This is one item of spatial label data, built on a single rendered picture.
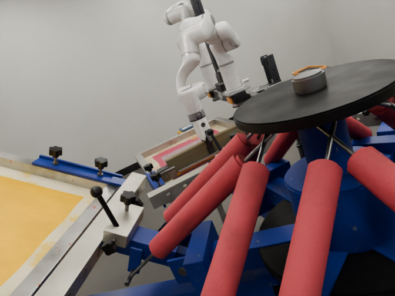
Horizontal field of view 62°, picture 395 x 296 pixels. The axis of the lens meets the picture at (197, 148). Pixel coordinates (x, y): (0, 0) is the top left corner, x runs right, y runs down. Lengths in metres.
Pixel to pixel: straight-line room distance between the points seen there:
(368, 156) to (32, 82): 4.82
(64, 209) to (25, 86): 4.12
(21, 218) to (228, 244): 0.67
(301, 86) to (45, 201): 0.81
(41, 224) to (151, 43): 4.37
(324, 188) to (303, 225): 0.06
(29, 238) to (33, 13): 4.39
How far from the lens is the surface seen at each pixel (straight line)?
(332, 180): 0.50
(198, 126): 1.41
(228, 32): 1.79
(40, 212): 1.06
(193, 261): 0.76
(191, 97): 1.40
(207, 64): 2.32
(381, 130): 1.12
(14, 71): 5.13
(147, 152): 2.01
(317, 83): 0.63
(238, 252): 0.52
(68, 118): 5.07
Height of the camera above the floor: 1.48
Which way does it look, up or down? 17 degrees down
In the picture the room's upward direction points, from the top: 22 degrees counter-clockwise
